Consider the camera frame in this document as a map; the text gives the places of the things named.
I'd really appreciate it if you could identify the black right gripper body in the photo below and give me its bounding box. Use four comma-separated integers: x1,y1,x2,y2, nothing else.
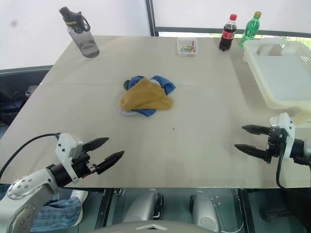
266,125,284,165

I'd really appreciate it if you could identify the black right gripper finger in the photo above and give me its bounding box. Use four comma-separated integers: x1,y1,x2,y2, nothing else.
234,144,270,162
242,124,272,136

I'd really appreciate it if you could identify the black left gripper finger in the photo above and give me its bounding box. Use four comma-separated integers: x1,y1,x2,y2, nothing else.
82,137,109,153
96,150,125,175

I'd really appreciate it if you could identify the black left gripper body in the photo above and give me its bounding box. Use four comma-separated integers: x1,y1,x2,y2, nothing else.
72,151,102,180

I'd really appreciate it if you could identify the brown cloth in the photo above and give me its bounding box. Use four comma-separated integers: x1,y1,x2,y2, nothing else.
118,78,174,112

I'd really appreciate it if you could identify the white plastic bin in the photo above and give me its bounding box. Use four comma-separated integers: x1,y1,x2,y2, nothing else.
242,40,311,126

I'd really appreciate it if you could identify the small clear plastic container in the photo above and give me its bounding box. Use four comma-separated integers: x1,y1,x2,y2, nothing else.
176,37,198,57

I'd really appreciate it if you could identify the white shoe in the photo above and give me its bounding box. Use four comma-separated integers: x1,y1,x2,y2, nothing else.
69,189,89,228

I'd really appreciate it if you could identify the black table leg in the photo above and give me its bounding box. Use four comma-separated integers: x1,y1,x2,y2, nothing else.
237,188,256,233
95,188,115,230

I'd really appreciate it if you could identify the blue checked cloth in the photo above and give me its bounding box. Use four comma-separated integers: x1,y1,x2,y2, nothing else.
0,185,82,233

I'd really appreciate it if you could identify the silver robot leg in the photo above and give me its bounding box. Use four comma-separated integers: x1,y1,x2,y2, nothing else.
189,190,221,233
122,189,164,226

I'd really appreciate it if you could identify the grey robot torso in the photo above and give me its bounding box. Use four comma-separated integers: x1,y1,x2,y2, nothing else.
93,220,203,233

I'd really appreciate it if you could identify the red grey device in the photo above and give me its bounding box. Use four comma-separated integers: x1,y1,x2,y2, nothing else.
24,85,37,97

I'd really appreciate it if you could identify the red-capped cola bottle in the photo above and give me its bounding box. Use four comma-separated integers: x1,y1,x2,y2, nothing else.
219,14,238,52

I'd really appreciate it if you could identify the green yellow-capped soda bottle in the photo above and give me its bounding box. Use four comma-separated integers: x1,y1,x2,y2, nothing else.
239,11,262,48

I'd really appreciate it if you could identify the grey black-lidded water bottle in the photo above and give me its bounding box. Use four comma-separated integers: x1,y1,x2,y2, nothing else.
59,6,101,59

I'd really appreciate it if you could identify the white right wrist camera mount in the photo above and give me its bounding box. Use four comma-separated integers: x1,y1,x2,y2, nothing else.
269,113,296,160

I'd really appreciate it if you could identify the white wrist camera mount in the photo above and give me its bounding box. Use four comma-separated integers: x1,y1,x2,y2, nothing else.
55,133,85,184
269,113,296,160

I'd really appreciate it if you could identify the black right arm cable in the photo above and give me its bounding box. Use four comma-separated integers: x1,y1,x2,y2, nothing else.
276,145,311,190

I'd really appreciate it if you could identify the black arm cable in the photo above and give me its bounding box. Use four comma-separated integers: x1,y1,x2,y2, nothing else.
276,145,311,190
0,133,61,174

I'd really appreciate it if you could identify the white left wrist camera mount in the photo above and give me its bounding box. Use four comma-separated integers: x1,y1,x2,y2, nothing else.
55,133,85,184

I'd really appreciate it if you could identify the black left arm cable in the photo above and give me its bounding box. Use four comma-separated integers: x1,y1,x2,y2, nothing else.
0,133,61,174

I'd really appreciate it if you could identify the grey window frame post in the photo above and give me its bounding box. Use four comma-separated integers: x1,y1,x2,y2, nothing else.
145,0,156,37

